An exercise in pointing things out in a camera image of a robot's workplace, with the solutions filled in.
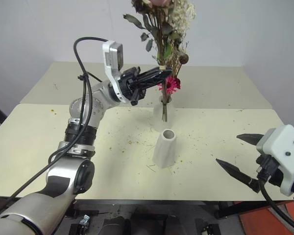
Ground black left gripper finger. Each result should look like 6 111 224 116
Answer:
130 75 169 91
136 68 173 83

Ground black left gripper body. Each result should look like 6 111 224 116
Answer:
118 66 147 106

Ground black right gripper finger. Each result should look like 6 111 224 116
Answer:
215 158 260 194
236 133 266 148

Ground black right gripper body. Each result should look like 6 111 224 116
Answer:
255 153 288 194

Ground dried flower bouquet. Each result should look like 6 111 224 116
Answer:
123 0 196 122

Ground translucent white vase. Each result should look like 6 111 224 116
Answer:
153 95 178 132

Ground orange object under table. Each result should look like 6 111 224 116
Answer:
237 201 294 235

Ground opaque white ribbed vase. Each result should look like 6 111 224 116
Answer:
152 129 177 169

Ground small silver metal clip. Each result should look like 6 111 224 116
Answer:
79 214 91 227

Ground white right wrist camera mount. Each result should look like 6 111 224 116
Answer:
255 124 294 197

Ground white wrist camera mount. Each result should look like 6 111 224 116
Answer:
102 40 128 103
255 124 294 197

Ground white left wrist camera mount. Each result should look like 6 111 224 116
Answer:
102 40 128 103

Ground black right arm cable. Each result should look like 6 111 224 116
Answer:
256 159 294 235

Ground black table frame bar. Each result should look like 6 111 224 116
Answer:
217 200 294 219

